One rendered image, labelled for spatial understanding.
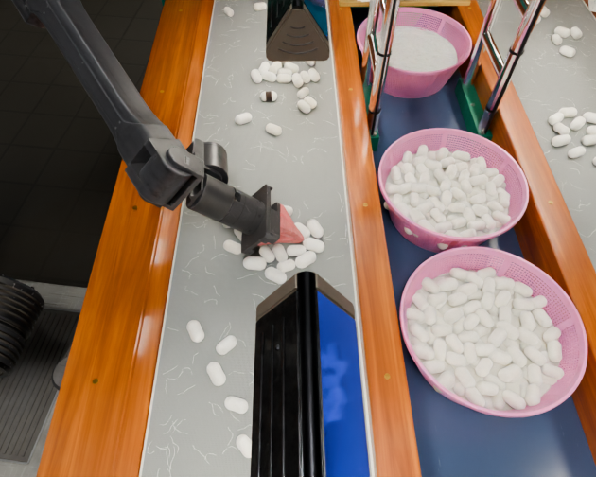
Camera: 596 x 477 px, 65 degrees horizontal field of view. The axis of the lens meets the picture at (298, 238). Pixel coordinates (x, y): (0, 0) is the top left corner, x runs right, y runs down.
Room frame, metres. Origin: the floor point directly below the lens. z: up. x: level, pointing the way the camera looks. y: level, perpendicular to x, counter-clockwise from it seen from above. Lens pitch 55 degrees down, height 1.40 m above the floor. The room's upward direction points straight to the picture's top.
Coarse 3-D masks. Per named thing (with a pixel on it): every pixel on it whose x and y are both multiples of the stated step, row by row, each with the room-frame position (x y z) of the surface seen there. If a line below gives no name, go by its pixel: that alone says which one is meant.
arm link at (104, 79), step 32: (32, 0) 0.68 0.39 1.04; (64, 0) 0.67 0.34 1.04; (64, 32) 0.62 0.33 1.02; (96, 32) 0.64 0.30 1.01; (96, 64) 0.57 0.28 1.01; (96, 96) 0.53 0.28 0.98; (128, 96) 0.53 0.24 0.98; (128, 128) 0.48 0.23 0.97; (160, 128) 0.49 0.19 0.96; (128, 160) 0.45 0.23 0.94; (160, 160) 0.43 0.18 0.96; (160, 192) 0.41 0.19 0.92
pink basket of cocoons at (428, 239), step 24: (408, 144) 0.67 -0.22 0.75; (432, 144) 0.69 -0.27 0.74; (456, 144) 0.68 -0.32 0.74; (384, 168) 0.61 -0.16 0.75; (504, 168) 0.61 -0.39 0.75; (384, 192) 0.54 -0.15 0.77; (528, 192) 0.54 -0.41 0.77; (432, 240) 0.46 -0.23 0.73; (456, 240) 0.44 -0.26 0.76; (480, 240) 0.45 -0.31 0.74
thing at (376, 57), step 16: (384, 0) 0.80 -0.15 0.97; (368, 16) 0.90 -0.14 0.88; (384, 16) 0.75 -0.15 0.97; (368, 32) 0.90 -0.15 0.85; (384, 32) 0.75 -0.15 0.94; (368, 48) 0.90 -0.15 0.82; (384, 48) 0.75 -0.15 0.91; (368, 64) 0.90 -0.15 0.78; (384, 64) 0.74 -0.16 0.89; (368, 80) 0.90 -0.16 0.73; (384, 80) 0.75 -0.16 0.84; (368, 96) 0.87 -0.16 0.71; (368, 112) 0.76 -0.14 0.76
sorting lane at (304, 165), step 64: (256, 0) 1.23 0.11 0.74; (256, 64) 0.95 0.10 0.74; (320, 64) 0.95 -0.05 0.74; (256, 128) 0.73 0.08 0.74; (320, 128) 0.73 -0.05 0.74; (320, 192) 0.56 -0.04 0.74; (192, 256) 0.42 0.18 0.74; (320, 256) 0.42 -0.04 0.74; (192, 384) 0.21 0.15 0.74; (192, 448) 0.12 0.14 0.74
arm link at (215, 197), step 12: (204, 168) 0.48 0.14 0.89; (204, 180) 0.45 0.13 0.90; (216, 180) 0.45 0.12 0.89; (192, 192) 0.43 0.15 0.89; (204, 192) 0.43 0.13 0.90; (216, 192) 0.43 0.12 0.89; (228, 192) 0.44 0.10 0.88; (192, 204) 0.42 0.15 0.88; (204, 204) 0.42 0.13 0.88; (216, 204) 0.42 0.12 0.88; (228, 204) 0.43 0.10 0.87; (216, 216) 0.42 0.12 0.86
